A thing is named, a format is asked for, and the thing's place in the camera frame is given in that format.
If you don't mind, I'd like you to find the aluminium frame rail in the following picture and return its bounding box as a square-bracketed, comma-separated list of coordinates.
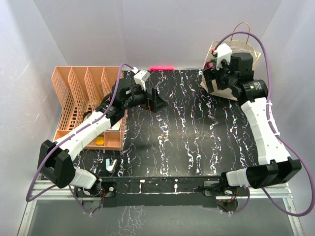
[19, 180, 304, 236]

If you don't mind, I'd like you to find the white plastic hook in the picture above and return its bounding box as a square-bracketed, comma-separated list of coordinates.
[105, 158, 118, 173]

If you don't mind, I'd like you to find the purple snack bag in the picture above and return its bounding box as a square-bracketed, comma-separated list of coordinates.
[204, 60, 216, 69]

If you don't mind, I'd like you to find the white red card box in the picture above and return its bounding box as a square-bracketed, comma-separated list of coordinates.
[108, 120, 122, 132]

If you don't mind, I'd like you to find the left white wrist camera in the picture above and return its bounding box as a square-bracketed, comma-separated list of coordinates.
[134, 70, 150, 91]

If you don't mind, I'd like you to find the red light strip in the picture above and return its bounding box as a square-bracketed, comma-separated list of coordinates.
[150, 66, 174, 71]

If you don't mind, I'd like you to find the yellow round object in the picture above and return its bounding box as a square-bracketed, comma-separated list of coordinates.
[96, 136, 104, 146]

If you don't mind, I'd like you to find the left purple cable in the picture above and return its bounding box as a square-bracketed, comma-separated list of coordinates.
[26, 62, 137, 217]

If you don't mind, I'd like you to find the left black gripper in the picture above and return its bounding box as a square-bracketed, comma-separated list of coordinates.
[123, 82, 168, 113]

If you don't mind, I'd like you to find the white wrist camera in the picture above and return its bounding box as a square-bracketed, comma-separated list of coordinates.
[212, 43, 232, 70]
[134, 70, 150, 91]

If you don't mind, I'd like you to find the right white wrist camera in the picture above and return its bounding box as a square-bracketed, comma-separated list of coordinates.
[212, 43, 232, 70]

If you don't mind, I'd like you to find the pink plastic file organizer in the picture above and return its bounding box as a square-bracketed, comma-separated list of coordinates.
[52, 66, 119, 140]

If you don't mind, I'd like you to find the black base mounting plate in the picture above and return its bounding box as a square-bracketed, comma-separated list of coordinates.
[74, 176, 248, 208]

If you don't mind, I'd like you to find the brown paper bag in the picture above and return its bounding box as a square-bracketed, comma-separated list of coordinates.
[201, 31, 266, 104]

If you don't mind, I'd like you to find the purple cable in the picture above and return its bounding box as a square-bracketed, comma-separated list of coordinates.
[204, 31, 313, 217]
[26, 62, 137, 217]

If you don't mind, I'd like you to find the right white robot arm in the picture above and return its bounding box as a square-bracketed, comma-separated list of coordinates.
[203, 53, 302, 195]

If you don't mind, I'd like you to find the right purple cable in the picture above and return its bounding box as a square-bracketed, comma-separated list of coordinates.
[204, 31, 313, 217]

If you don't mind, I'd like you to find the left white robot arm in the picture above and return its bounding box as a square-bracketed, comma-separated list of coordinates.
[38, 79, 168, 196]

